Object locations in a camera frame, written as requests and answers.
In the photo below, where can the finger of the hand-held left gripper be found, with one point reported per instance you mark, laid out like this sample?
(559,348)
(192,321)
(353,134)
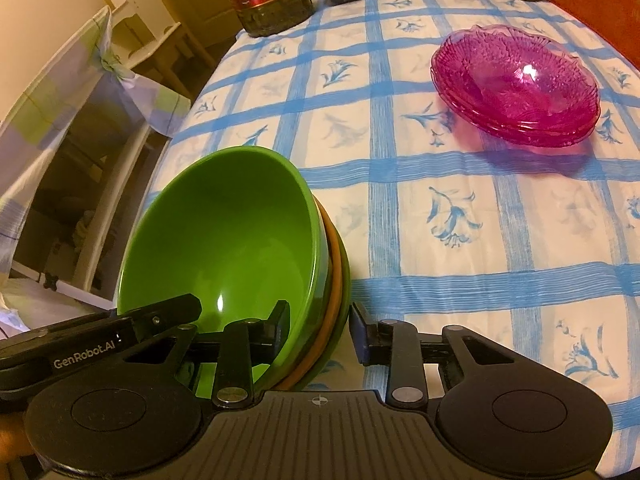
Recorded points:
(160,315)

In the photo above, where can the white wooden chair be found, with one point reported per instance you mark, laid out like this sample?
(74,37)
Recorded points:
(145,17)
(122,205)

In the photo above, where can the light green bowl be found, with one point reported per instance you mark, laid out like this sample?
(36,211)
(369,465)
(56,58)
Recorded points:
(225,240)

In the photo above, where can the dark green bowl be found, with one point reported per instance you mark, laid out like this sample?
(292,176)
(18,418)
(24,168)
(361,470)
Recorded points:
(347,285)

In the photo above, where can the white chair with cloth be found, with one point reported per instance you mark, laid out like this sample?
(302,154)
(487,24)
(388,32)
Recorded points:
(55,110)

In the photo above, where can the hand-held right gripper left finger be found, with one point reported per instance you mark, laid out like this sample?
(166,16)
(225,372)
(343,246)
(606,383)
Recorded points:
(280,330)

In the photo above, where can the orange bowl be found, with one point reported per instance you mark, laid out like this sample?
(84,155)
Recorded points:
(337,280)

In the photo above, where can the pink glass plate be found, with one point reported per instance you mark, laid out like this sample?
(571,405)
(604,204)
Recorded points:
(550,130)
(540,141)
(500,75)

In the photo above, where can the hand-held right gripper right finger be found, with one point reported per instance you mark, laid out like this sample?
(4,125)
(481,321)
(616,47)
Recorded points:
(359,340)

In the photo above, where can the blue checked floral tablecloth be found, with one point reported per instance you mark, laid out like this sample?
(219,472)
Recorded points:
(450,210)

